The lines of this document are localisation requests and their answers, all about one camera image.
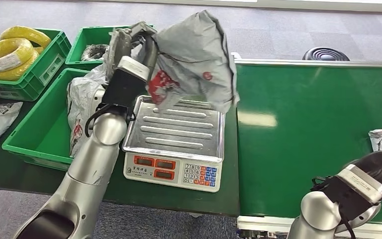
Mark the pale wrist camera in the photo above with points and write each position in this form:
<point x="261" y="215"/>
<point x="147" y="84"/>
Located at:
<point x="362" y="183"/>
<point x="133" y="68"/>

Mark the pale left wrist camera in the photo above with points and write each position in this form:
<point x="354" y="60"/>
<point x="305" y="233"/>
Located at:
<point x="133" y="68"/>

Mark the green conveyor belt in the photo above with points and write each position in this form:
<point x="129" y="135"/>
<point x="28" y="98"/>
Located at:
<point x="309" y="138"/>

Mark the large green plastic crate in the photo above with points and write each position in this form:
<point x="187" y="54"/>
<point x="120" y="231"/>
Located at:
<point x="42" y="132"/>

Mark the black round ribbed disc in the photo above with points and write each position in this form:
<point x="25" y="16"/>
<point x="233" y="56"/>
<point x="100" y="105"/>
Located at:
<point x="326" y="55"/>

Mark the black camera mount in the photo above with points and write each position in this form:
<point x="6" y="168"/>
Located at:
<point x="123" y="90"/>
<point x="342" y="198"/>

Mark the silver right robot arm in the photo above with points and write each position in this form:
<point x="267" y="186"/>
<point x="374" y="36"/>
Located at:
<point x="319" y="214"/>

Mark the grey poly mailer red print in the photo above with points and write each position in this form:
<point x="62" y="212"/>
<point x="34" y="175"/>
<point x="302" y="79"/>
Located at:
<point x="194" y="49"/>

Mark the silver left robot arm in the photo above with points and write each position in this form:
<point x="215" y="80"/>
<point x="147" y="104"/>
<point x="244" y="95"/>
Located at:
<point x="89" y="178"/>

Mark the white electronic scale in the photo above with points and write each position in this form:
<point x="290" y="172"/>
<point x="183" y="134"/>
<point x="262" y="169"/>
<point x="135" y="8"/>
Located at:
<point x="174" y="171"/>

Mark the green crate with yellow coils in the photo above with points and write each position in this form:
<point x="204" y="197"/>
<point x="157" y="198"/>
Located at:
<point x="46" y="71"/>

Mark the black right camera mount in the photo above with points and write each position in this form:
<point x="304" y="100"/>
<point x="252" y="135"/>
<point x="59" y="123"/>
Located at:
<point x="342" y="198"/>

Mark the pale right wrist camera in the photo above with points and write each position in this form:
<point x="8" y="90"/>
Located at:
<point x="362" y="183"/>

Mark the green crate with grey coils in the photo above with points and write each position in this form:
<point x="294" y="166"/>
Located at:
<point x="89" y="34"/>

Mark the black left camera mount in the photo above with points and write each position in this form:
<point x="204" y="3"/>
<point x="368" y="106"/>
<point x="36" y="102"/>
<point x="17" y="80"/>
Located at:
<point x="123" y="90"/>

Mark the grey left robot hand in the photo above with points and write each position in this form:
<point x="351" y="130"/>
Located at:
<point x="120" y="49"/>

